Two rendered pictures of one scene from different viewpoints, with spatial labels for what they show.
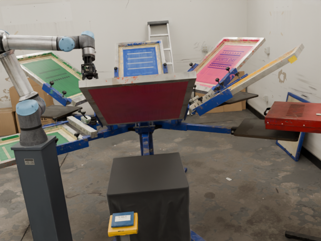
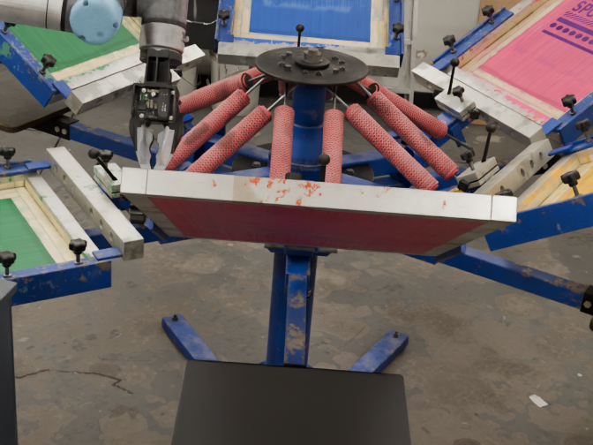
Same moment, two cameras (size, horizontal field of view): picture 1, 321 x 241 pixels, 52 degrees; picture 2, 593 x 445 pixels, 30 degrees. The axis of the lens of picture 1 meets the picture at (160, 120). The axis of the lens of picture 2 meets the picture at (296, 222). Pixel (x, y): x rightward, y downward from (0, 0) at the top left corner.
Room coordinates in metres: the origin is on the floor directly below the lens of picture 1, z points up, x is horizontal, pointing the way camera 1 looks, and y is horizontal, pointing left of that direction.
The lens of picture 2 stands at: (0.14, 0.10, 2.23)
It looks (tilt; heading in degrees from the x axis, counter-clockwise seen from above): 27 degrees down; 1
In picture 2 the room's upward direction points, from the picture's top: 5 degrees clockwise
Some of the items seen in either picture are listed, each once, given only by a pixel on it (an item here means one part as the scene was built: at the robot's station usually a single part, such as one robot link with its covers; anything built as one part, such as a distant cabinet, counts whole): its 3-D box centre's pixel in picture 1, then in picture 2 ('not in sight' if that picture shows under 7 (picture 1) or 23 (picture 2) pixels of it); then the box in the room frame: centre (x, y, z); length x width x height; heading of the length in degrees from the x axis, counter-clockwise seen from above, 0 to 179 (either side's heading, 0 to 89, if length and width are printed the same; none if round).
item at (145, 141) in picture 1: (145, 149); (295, 326); (2.30, 0.12, 0.89); 1.24 x 0.06 x 0.06; 2
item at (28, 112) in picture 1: (28, 113); not in sight; (1.79, 0.74, 1.37); 0.13 x 0.12 x 0.14; 6
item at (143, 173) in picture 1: (146, 171); (292, 440); (1.81, 0.10, 0.95); 0.48 x 0.44 x 0.01; 2
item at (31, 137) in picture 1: (32, 133); not in sight; (1.79, 0.73, 1.25); 0.15 x 0.15 x 0.10
